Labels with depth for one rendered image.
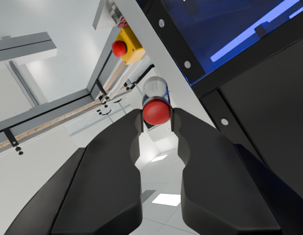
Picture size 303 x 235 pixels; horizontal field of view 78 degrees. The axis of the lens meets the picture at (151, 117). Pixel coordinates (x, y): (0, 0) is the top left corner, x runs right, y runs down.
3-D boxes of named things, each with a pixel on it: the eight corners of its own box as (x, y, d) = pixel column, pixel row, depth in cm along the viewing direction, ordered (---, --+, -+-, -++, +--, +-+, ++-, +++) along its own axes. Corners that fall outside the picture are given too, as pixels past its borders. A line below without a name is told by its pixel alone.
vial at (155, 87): (167, 75, 16) (172, 97, 13) (167, 98, 18) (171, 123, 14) (142, 75, 16) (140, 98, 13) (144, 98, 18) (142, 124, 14)
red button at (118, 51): (124, 35, 49) (132, 48, 49) (119, 44, 52) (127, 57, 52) (112, 38, 47) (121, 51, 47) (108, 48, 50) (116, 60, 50)
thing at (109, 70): (129, -22, 51) (160, 27, 51) (166, -23, 60) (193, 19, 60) (83, 87, 108) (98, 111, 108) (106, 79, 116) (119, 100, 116)
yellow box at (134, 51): (142, 22, 51) (156, 44, 51) (131, 39, 57) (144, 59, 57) (119, 26, 47) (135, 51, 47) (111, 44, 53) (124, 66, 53)
